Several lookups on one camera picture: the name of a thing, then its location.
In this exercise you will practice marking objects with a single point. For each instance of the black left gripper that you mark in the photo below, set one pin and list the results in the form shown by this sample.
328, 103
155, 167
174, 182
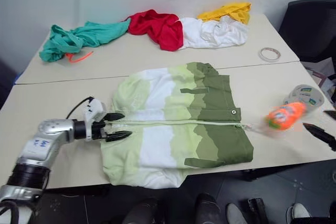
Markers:
99, 130

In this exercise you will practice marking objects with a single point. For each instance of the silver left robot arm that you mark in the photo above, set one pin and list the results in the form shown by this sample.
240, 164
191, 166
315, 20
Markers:
44, 140

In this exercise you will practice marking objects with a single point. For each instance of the green gradient zip jacket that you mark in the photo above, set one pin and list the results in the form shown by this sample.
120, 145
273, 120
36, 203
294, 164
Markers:
173, 127

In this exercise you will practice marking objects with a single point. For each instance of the orange plastic bottle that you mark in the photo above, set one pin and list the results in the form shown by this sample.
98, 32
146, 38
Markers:
286, 116

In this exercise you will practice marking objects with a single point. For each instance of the cardboard box with papers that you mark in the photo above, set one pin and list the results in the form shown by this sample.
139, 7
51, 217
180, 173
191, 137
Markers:
321, 73

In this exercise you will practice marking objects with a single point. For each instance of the white shoe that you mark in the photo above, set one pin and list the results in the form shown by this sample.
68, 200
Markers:
236, 214
298, 211

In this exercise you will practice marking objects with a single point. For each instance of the dark rounded shape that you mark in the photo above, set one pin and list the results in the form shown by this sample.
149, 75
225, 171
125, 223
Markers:
141, 212
208, 208

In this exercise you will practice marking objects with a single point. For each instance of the black office chair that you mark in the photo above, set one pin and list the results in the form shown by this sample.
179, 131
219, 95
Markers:
309, 27

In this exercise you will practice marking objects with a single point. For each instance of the clear tape roll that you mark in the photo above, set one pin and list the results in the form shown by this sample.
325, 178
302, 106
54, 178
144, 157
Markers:
263, 54

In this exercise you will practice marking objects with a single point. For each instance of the teal cloth garment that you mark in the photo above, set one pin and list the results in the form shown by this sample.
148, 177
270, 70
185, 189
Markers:
78, 39

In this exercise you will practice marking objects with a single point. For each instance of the black chair base leg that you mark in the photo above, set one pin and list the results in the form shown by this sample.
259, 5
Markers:
258, 209

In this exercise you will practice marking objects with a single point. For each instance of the red cloth garment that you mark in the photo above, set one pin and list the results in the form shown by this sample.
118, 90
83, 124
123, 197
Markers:
157, 30

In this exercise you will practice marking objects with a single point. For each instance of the white cloth garment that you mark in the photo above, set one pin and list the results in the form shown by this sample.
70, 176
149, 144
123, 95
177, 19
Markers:
215, 32

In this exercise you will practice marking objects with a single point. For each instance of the yellow cloth garment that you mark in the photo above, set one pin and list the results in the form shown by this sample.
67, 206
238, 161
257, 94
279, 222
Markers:
228, 11

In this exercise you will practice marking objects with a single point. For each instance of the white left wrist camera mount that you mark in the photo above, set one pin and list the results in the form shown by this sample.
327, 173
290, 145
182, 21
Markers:
94, 108

